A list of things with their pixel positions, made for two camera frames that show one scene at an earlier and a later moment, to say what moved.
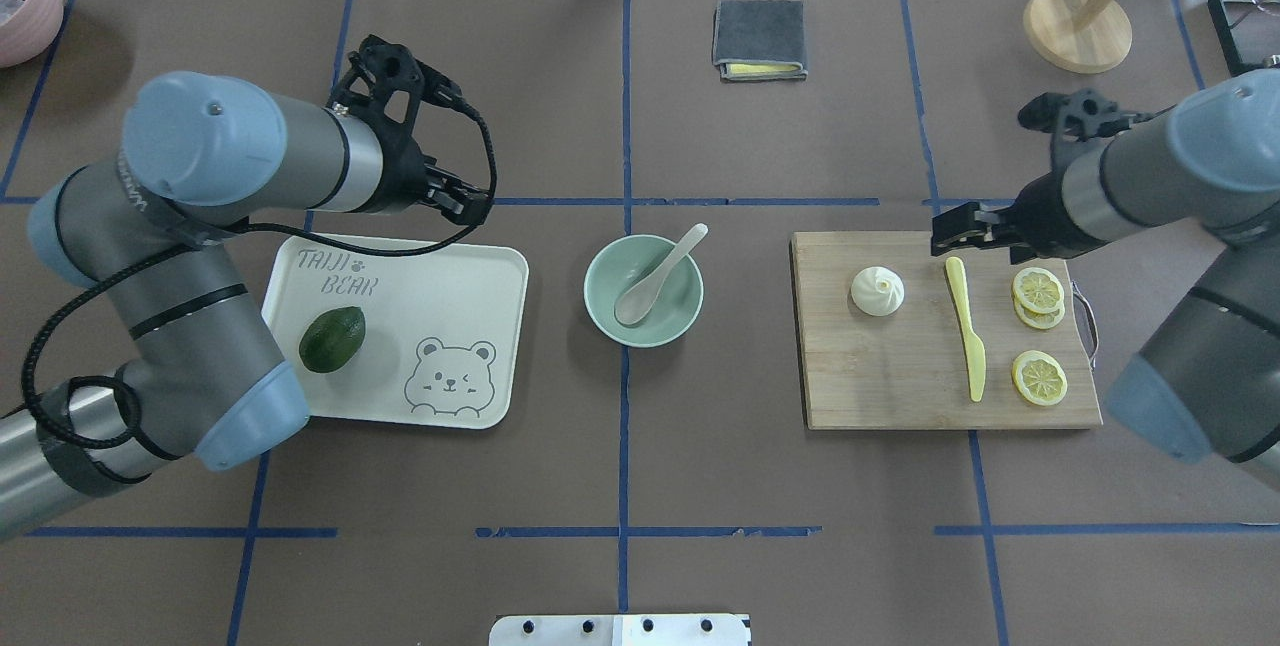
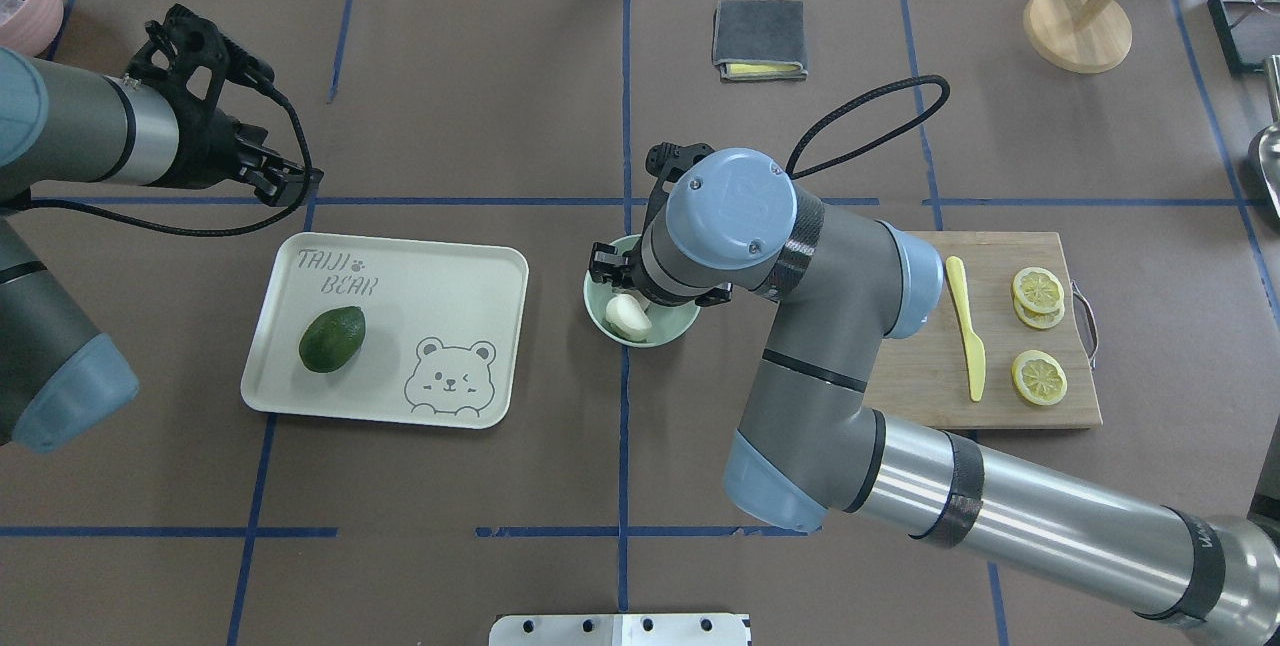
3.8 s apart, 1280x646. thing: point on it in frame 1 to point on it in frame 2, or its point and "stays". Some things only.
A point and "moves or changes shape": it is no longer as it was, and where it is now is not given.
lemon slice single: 1039,378 stays
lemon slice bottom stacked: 1041,320 stays
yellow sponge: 740,68 stays
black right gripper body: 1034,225 to 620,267
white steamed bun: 877,291 moves or changes shape
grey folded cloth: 760,32 stays
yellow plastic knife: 974,347 stays
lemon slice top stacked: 1038,290 stays
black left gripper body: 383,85 to 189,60
